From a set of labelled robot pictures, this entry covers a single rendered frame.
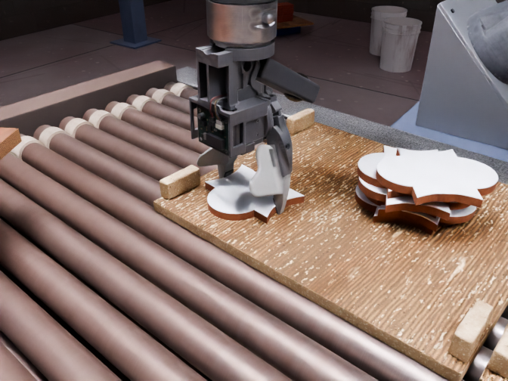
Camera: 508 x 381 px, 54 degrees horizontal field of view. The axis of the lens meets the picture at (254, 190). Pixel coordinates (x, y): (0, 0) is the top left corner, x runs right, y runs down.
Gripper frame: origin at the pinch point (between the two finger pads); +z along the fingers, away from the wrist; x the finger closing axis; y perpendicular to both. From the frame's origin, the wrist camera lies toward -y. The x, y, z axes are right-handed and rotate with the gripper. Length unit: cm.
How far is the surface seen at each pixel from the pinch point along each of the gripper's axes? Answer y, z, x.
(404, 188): -5.7, -5.8, 18.0
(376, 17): -340, 57, -199
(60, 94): 2.8, -0.6, -49.1
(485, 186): -11.8, -6.3, 24.3
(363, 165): -8.1, -5.1, 11.0
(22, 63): -110, 92, -389
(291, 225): 1.6, 0.8, 8.1
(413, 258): -3.5, 0.7, 21.7
